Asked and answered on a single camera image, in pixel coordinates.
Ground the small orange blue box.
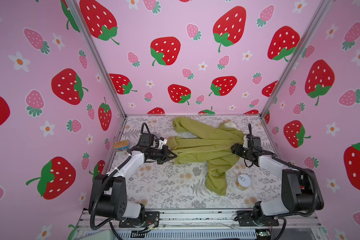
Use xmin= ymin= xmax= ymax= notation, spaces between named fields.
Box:
xmin=113 ymin=140 xmax=130 ymax=152

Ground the aluminium front rail frame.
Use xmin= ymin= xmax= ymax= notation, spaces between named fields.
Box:
xmin=70 ymin=209 xmax=329 ymax=240

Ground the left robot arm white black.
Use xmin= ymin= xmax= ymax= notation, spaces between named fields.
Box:
xmin=89 ymin=123 xmax=177 ymax=230

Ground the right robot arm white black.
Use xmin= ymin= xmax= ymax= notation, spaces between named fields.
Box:
xmin=231 ymin=134 xmax=324 ymax=225

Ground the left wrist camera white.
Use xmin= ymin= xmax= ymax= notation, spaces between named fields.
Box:
xmin=158 ymin=137 xmax=168 ymax=149

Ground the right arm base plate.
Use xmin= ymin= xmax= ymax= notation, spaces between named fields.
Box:
xmin=234 ymin=210 xmax=279 ymax=227

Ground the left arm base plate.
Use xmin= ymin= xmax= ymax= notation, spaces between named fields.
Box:
xmin=119 ymin=211 xmax=160 ymax=228

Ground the green zip-up jacket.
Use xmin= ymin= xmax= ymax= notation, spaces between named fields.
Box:
xmin=167 ymin=117 xmax=246 ymax=196

